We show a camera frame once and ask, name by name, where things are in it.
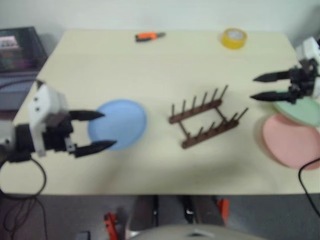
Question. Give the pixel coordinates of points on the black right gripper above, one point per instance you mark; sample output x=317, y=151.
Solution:
x=302, y=80

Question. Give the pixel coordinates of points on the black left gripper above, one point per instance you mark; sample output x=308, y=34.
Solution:
x=58, y=130

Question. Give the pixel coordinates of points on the blue plate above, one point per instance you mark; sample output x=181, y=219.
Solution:
x=120, y=122

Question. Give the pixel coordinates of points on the green plate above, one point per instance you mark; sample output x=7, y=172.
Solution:
x=301, y=111

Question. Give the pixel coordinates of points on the red plate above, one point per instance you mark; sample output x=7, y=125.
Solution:
x=287, y=140

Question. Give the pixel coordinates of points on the brown wooden dish rack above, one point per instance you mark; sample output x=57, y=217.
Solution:
x=195, y=111

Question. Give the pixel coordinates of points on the yellow tape roll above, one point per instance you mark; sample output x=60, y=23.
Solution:
x=233, y=41

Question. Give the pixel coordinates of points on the grey storage box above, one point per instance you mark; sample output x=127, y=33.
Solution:
x=15, y=92

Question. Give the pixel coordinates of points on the orange and black clamp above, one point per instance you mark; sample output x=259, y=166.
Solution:
x=110, y=225
x=223, y=208

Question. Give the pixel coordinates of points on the dark laptop screen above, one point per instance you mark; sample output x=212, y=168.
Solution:
x=20, y=50

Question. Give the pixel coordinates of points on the orange and black hand tool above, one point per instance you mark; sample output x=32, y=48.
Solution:
x=147, y=37

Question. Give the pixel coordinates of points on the dark rounded shapes under table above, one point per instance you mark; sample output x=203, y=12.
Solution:
x=175, y=207

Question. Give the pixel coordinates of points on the grey robot torso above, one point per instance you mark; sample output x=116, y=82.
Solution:
x=190, y=232

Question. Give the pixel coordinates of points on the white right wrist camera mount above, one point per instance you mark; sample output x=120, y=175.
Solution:
x=310, y=50

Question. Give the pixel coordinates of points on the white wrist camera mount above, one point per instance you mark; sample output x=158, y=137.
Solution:
x=47, y=100
x=310, y=50

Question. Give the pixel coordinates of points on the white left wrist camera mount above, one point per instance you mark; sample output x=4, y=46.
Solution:
x=47, y=100

